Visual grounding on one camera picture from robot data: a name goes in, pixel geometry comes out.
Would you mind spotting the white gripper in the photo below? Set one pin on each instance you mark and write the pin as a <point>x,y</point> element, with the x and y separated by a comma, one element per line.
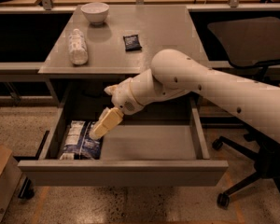
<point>123,96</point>

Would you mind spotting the blue chip bag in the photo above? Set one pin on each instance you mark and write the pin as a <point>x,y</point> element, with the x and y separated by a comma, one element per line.
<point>78,145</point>

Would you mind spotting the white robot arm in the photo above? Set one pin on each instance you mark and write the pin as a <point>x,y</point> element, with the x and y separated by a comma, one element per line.
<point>173,74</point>

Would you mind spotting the grey drawer cabinet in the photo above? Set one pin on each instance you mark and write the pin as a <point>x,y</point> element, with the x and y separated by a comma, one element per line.
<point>80,88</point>

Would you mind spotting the open grey top drawer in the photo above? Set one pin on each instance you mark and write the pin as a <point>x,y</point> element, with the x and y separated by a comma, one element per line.
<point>164,146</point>

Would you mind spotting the clear plastic water bottle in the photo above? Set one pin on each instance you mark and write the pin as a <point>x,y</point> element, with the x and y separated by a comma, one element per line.
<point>77,48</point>

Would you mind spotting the small dark snack packet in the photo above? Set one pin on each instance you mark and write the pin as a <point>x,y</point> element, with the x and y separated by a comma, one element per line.
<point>132,42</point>

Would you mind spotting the white ceramic bowl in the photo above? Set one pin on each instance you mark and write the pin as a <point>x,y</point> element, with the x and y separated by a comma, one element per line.
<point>96,12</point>

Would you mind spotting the black cabinet caster wheel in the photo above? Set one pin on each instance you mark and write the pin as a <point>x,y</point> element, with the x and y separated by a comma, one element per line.
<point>26,191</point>

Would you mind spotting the brown cardboard box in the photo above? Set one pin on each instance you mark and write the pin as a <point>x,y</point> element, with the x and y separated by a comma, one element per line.
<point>9,177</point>

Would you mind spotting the black office chair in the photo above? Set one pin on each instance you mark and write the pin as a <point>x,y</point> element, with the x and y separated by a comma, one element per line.
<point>251,43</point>

